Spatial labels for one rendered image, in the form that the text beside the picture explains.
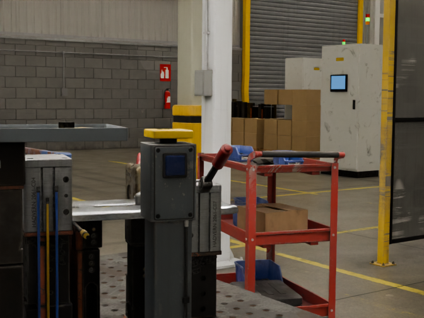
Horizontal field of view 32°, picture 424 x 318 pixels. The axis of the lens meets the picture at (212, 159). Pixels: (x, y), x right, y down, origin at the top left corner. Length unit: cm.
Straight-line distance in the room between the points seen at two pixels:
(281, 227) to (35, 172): 240
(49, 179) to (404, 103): 464
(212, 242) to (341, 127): 1034
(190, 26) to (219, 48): 320
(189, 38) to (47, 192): 733
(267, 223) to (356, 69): 807
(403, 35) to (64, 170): 463
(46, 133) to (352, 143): 1052
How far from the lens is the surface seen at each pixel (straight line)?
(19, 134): 100
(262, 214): 346
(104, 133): 102
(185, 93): 852
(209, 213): 128
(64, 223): 122
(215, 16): 529
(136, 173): 159
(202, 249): 129
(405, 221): 577
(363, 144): 1146
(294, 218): 354
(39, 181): 120
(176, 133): 108
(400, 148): 566
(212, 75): 526
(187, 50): 851
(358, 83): 1136
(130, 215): 136
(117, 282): 209
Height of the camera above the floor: 121
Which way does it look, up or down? 5 degrees down
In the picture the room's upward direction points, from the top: straight up
